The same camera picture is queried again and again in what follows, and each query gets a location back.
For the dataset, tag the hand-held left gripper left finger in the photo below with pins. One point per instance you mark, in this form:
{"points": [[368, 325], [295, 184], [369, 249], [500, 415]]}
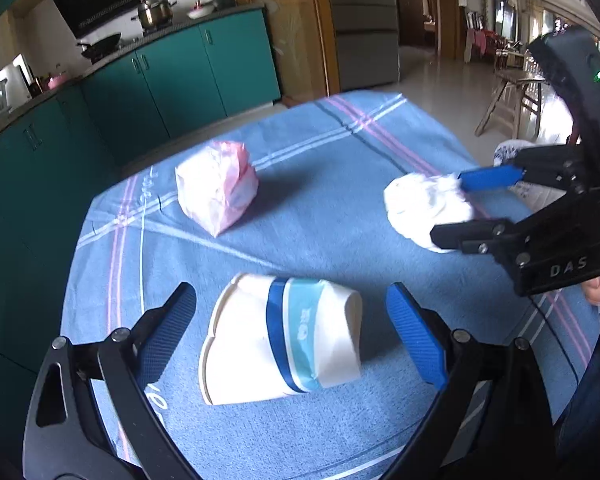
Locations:
{"points": [[167, 330]]}

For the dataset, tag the person's right hand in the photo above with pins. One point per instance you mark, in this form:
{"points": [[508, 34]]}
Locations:
{"points": [[599, 291]]}

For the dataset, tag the white countertop appliance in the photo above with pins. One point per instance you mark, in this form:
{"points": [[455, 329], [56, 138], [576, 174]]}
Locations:
{"points": [[16, 77]]}

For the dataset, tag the pink tissue pack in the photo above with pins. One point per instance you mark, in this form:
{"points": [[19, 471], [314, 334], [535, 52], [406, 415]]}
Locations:
{"points": [[215, 190]]}

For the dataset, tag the red cloth on chair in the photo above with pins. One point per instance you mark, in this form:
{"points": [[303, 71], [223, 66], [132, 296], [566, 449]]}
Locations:
{"points": [[480, 42]]}

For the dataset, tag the green kitchen cabinets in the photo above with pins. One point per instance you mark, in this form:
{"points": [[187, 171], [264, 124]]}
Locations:
{"points": [[180, 75]]}

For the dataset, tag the white tissue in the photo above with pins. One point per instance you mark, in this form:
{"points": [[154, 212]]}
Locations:
{"points": [[425, 205]]}

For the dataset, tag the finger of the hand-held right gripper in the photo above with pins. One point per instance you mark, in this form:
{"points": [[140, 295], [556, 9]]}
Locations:
{"points": [[490, 178], [475, 235]]}

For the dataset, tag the steel cooking pot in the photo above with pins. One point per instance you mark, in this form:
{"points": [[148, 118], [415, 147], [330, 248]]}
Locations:
{"points": [[154, 14]]}

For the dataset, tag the wooden stool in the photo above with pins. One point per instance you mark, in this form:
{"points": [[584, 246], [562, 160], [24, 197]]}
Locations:
{"points": [[510, 90]]}

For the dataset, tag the white printed plastic bag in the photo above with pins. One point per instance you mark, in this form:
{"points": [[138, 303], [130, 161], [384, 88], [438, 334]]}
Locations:
{"points": [[505, 150]]}

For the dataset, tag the dark small pot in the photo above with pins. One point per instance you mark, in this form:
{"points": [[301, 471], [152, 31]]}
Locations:
{"points": [[225, 1]]}

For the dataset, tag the black wok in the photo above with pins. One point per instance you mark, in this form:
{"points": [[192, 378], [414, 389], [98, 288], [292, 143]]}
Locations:
{"points": [[100, 46]]}

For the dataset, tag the crushed white paper cup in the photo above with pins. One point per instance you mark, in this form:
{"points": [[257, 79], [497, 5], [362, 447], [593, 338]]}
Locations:
{"points": [[290, 340]]}

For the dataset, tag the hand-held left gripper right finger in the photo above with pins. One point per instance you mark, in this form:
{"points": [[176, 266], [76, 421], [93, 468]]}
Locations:
{"points": [[415, 335]]}

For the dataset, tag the pink lidded bowl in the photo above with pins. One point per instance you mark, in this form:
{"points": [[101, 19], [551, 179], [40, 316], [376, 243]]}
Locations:
{"points": [[201, 10]]}

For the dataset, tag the dark clothing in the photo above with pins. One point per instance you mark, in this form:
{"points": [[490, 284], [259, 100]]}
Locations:
{"points": [[590, 400]]}

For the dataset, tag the grey refrigerator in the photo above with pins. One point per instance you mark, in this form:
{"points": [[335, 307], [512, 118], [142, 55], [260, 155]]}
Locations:
{"points": [[362, 25]]}

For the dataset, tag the blue plaid tablecloth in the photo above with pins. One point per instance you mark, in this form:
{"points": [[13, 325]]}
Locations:
{"points": [[330, 200]]}

